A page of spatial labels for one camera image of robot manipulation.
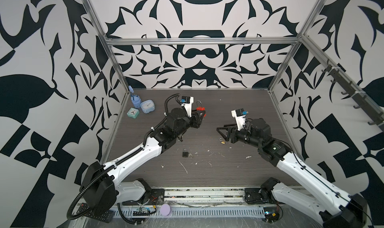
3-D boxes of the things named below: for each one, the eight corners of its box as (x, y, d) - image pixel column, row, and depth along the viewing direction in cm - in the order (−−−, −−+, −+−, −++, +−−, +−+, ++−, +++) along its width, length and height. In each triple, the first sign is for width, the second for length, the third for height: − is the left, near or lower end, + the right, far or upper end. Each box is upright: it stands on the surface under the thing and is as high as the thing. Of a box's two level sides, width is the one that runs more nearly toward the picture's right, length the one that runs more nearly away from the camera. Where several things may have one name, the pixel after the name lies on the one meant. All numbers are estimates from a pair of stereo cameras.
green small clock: (126, 116, 107) (125, 113, 105) (132, 109, 111) (130, 106, 109) (136, 119, 105) (135, 116, 103) (141, 112, 109) (140, 109, 107)
